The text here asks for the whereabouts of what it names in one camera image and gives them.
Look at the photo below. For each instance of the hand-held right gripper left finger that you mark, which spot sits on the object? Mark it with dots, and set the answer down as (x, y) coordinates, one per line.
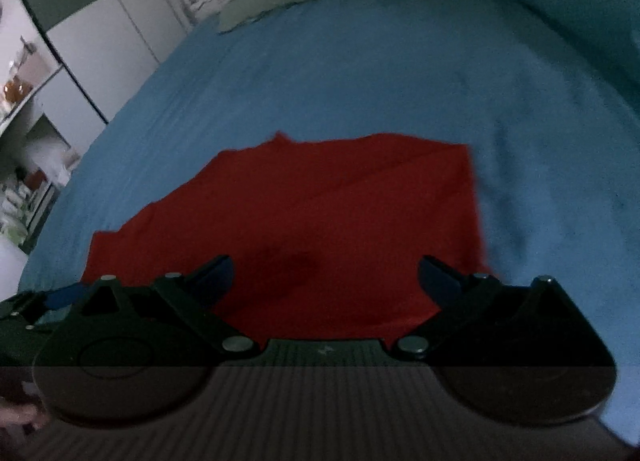
(221, 272)

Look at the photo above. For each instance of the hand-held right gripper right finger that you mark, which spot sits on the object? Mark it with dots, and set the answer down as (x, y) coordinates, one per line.
(434, 275)

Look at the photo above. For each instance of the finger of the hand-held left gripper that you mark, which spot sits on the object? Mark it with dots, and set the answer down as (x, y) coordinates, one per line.
(64, 294)

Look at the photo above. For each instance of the red cloth garment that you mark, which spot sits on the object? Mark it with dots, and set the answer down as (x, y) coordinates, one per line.
(325, 221)

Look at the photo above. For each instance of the person's left hand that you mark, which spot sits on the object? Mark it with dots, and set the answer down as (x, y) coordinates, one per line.
(19, 415)

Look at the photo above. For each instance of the white shelf unit with clutter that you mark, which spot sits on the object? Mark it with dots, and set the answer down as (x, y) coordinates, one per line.
(45, 141)

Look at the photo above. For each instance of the white wardrobe with green band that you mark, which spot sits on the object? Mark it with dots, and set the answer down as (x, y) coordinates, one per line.
(90, 41)

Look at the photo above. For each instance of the teal blanket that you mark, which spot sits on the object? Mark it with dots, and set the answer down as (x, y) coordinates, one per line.
(550, 1)

